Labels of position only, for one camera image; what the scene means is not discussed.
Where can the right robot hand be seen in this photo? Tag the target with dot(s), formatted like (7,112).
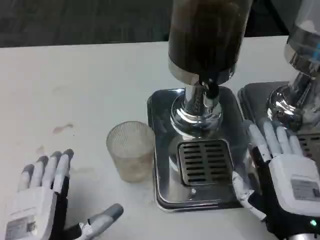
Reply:
(290,180)

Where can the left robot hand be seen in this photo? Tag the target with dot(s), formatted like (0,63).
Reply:
(30,205)

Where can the black dispenser tap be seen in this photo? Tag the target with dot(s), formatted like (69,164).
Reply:
(211,86)

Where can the clear ribbed glass cup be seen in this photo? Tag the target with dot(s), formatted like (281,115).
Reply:
(130,151)

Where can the drink dispenser with clear tank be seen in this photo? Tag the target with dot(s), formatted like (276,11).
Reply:
(297,70)

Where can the drink dispenser with dark liquid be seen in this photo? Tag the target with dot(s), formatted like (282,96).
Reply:
(203,62)

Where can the steel drip tray with grid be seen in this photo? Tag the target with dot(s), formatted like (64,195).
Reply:
(197,155)

